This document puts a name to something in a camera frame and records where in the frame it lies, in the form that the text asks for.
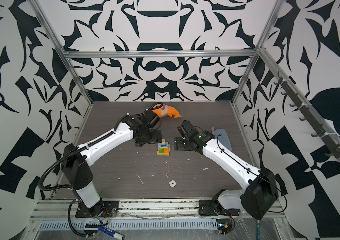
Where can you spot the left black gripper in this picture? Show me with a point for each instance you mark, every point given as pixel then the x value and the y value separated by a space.
pixel 157 139

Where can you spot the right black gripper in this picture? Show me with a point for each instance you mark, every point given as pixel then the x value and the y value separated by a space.
pixel 178 144

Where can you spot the natural wood plank block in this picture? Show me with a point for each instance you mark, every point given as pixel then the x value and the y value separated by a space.
pixel 163 154

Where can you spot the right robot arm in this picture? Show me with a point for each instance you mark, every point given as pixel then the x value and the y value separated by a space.
pixel 259 190

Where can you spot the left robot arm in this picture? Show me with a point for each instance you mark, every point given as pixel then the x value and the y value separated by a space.
pixel 76 163

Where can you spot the orange plush fish toy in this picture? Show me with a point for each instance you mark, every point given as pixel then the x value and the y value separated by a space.
pixel 166 110

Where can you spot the white gear shaped piece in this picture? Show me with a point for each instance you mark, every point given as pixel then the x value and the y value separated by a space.
pixel 172 183

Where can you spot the grey blue pouch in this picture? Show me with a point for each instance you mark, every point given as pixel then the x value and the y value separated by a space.
pixel 222 136

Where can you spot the small green circuit board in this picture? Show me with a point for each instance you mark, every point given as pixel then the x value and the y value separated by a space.
pixel 224 226

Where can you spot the blue white marker pen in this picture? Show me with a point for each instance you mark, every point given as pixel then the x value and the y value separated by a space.
pixel 111 233

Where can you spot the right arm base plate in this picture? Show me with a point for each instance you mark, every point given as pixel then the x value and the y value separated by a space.
pixel 209 208

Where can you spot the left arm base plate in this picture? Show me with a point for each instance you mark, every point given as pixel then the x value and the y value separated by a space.
pixel 104 210

